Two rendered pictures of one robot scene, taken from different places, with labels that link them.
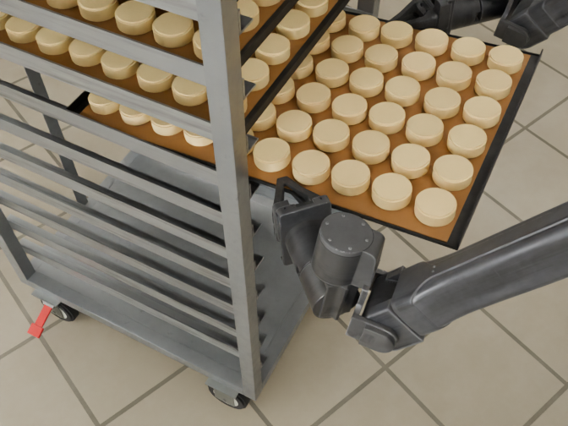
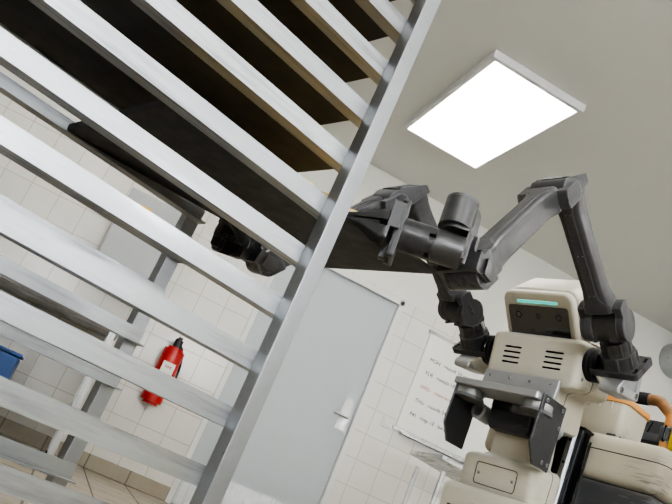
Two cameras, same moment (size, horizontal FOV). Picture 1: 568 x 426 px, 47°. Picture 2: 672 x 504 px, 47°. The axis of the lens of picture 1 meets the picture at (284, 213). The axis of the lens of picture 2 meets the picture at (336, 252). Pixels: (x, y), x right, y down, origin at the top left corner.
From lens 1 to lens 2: 1.56 m
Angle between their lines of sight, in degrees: 89
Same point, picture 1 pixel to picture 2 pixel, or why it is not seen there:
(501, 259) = (517, 221)
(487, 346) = not seen: outside the picture
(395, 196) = not seen: hidden behind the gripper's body
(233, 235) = (325, 248)
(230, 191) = (350, 195)
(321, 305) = (464, 247)
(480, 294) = (512, 244)
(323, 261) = (468, 210)
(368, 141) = not seen: hidden behind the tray
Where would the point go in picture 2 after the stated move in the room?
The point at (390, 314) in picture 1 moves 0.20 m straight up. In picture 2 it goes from (490, 254) to (526, 156)
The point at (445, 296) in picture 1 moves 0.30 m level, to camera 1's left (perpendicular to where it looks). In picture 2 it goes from (502, 245) to (482, 155)
